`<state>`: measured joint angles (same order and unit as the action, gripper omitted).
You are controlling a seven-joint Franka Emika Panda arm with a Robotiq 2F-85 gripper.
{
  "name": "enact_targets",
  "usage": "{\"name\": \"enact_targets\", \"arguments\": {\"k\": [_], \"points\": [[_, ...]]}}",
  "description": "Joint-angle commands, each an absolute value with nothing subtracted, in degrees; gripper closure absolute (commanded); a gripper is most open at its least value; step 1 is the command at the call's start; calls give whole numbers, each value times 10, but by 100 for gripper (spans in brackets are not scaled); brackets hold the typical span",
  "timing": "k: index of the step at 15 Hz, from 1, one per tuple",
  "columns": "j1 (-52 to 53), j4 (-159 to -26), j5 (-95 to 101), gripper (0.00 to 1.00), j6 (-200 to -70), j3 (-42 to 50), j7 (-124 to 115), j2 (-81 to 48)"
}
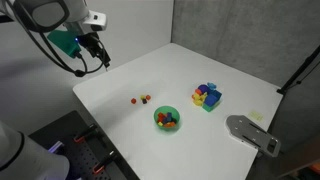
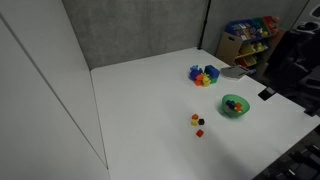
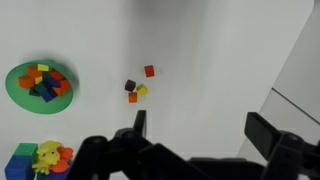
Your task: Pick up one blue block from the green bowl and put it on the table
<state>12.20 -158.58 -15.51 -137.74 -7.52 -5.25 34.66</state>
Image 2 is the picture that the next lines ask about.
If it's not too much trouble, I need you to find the dark blue cube block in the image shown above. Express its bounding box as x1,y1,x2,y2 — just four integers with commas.
225,99,236,111

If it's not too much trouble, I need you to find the green plastic bowl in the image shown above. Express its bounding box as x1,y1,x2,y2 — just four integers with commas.
221,93,251,118

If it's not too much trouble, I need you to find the purple toy brick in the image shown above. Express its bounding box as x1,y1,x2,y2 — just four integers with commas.
188,69,202,82

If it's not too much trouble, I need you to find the orange toy brick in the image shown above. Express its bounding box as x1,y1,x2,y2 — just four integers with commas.
194,73,205,87

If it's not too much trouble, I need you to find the yellow toy brick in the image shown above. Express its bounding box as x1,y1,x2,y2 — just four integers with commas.
201,73,212,88

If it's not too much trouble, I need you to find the large blue toy brick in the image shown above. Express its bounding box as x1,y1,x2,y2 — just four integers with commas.
203,64,221,80

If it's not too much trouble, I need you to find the grey folded cloth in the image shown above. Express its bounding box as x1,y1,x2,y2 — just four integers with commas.
219,65,250,81

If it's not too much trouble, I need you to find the black vertical pole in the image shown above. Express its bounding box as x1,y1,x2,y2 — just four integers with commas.
196,0,212,51

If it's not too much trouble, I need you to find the wooden toy bin shelf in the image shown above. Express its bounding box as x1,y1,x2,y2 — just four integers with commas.
215,15,287,70

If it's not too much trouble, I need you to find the blue toy bin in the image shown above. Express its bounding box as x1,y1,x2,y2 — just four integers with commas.
225,20,265,42

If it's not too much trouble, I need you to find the small black flat plate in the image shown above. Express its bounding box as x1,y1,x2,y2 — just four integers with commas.
257,86,277,102

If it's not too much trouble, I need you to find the green toy bin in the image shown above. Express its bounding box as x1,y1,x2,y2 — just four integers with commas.
252,17,273,37

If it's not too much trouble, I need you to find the red toy bin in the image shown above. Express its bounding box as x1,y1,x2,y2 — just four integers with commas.
262,15,282,34

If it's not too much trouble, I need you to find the black equipment frame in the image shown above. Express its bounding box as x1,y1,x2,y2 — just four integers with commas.
252,124,320,180

